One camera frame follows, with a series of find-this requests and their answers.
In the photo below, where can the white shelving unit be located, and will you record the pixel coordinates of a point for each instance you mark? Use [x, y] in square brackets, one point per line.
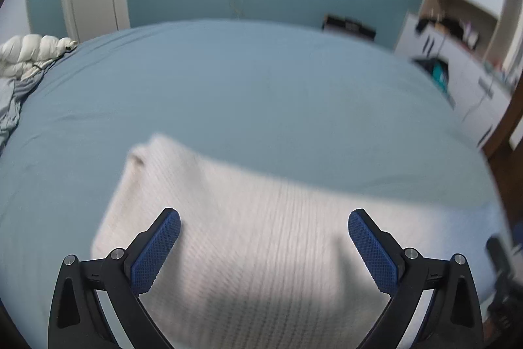
[480, 42]

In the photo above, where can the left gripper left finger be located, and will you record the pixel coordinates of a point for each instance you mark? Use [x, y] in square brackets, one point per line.
[77, 319]

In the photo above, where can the light blue bed sheet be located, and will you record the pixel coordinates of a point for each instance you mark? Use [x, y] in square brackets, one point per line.
[331, 112]

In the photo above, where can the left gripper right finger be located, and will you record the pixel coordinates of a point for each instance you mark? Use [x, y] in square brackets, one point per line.
[453, 317]

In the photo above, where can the white knitted sweater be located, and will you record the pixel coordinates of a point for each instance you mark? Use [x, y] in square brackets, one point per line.
[262, 262]

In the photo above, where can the crumpled pale green blanket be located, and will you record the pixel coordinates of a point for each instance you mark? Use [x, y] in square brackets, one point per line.
[13, 94]

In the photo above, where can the black box by wall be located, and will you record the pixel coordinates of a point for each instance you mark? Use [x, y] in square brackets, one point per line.
[348, 26]

